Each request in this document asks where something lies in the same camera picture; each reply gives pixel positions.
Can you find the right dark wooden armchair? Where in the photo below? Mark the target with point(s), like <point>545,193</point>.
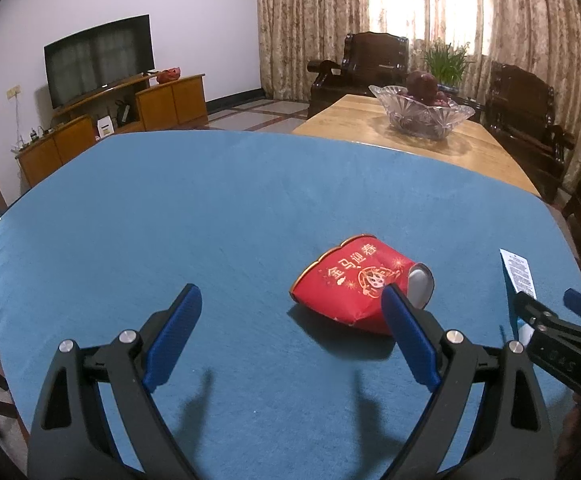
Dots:
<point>520,114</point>

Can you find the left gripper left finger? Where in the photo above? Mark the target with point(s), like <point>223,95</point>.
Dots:
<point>70,437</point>

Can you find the red ornament on cabinet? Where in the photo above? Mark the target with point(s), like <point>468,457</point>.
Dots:
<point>166,76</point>

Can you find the green potted plant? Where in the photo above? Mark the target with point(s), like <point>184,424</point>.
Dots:
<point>447,62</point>

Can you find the dark red fruit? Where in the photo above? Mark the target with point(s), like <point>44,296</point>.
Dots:
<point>423,88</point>

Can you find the blue table cloth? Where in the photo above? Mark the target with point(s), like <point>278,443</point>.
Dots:
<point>264,389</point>

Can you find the orange wooden tv cabinet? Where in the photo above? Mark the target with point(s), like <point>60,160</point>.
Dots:
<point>136,104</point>

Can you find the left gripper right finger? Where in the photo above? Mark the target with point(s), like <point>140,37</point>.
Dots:
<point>511,436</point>

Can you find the beige patterned curtains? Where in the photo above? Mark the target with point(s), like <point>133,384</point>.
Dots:
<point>540,36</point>

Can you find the black flat television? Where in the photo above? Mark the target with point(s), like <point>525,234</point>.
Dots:
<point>93,59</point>

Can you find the dark wooden armchair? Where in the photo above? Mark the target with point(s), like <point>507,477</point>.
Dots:
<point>370,59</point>
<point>520,114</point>

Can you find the glass fruit bowl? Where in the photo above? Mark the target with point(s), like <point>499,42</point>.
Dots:
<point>415,118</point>

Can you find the left dark wooden armchair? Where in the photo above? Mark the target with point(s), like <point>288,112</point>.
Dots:
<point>370,59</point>

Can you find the red snack bag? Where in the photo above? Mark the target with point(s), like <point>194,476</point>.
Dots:
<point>345,284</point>

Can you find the white router box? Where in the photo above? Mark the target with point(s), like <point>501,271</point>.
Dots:
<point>105,127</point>

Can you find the white cream tube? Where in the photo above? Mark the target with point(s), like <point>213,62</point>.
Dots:
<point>518,279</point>

